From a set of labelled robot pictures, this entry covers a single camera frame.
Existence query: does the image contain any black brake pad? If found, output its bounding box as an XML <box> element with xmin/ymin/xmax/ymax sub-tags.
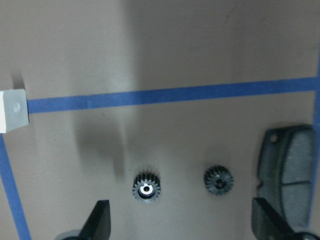
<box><xmin>257</xmin><ymin>124</ymin><xmax>316</xmax><ymax>229</ymax></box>

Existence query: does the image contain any small black bearing gear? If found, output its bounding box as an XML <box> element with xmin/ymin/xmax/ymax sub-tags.
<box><xmin>203</xmin><ymin>165</ymin><xmax>234</xmax><ymax>196</ymax></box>

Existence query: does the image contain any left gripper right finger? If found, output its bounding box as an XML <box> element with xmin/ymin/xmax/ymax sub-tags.
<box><xmin>251</xmin><ymin>197</ymin><xmax>295</xmax><ymax>240</ymax></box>

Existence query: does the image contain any white plastic arc piece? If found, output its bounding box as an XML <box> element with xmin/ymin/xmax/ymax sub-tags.
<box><xmin>0</xmin><ymin>89</ymin><xmax>30</xmax><ymax>134</ymax></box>

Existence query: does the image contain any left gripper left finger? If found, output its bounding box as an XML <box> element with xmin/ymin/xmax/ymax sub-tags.
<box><xmin>76</xmin><ymin>200</ymin><xmax>111</xmax><ymax>240</ymax></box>

